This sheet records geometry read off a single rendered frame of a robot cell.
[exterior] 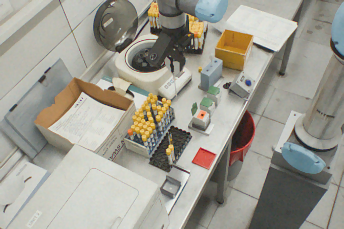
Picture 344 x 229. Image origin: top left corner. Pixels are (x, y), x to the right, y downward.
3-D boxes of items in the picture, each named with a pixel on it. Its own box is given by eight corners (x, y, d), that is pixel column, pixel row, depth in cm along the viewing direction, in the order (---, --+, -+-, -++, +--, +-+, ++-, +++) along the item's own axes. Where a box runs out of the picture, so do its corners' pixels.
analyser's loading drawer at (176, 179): (160, 228, 102) (158, 223, 98) (143, 219, 105) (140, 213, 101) (191, 176, 112) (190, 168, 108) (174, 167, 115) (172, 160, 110)
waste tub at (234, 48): (243, 72, 141) (245, 55, 133) (213, 65, 145) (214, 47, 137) (252, 52, 148) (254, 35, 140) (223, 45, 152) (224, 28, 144)
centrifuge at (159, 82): (164, 109, 133) (160, 89, 123) (112, 79, 145) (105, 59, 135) (198, 73, 143) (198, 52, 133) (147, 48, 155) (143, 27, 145)
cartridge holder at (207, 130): (209, 136, 123) (209, 130, 121) (188, 127, 127) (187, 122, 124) (215, 125, 126) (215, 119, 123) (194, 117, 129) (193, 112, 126)
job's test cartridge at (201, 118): (205, 130, 123) (204, 120, 118) (193, 126, 125) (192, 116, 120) (209, 122, 125) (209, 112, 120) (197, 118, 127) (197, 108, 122)
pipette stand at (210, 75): (211, 93, 135) (212, 77, 127) (197, 87, 138) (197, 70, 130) (224, 78, 140) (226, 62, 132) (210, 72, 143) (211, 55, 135)
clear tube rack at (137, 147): (149, 158, 120) (146, 149, 114) (126, 148, 123) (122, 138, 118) (175, 117, 130) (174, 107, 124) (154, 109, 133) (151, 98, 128)
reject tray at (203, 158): (209, 169, 115) (209, 168, 115) (191, 162, 118) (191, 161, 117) (216, 155, 118) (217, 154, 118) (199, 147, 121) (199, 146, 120)
